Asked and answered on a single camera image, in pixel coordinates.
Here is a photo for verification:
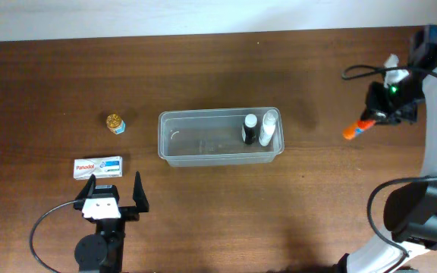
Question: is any white translucent bottle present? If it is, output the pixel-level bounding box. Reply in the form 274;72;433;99
259;109;278;146

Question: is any black bottle white cap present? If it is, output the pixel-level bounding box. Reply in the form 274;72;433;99
241;114;257;145

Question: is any white Panadol box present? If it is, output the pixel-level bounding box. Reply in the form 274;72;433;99
73;156;123;180

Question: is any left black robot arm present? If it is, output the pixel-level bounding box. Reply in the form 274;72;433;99
74;172;149;273

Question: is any clear plastic container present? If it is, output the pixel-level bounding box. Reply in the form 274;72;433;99
158;107;285;167

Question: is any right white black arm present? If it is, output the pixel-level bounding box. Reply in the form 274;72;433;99
333;25;437;272

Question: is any black cable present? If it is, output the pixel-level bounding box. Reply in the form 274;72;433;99
341;64;437;262
29;199;79;273

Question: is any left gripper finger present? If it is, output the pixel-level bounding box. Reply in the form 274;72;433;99
133;171;149;212
75;174;96;200

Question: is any gold lid small jar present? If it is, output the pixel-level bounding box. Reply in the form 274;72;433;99
105;114;126;134

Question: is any right black cable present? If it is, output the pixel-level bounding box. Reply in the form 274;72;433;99
341;64;437;262

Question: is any left black cable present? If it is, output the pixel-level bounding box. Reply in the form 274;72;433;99
29;199;79;273

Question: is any orange tube white cap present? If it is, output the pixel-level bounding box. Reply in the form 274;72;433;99
342;120;376;140

